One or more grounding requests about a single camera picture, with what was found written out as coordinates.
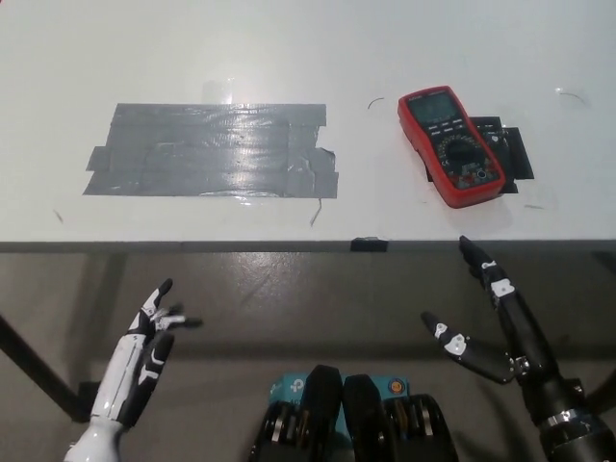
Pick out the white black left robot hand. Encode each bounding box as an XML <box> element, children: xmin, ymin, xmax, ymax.
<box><xmin>89</xmin><ymin>277</ymin><xmax>204</xmax><ymax>429</ymax></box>

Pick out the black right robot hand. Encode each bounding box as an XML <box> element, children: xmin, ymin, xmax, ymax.
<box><xmin>421</xmin><ymin>234</ymin><xmax>591</xmax><ymax>429</ymax></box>

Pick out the red digital multimeter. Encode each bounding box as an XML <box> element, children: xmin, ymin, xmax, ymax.
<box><xmin>397</xmin><ymin>85</ymin><xmax>506</xmax><ymax>209</ymax></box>

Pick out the small black tape strip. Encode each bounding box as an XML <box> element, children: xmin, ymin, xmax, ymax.
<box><xmin>349</xmin><ymin>235</ymin><xmax>389</xmax><ymax>253</ymax></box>

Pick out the large grey duct tape patch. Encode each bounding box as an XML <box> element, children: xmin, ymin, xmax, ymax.
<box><xmin>82</xmin><ymin>101</ymin><xmax>341</xmax><ymax>198</ymax></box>

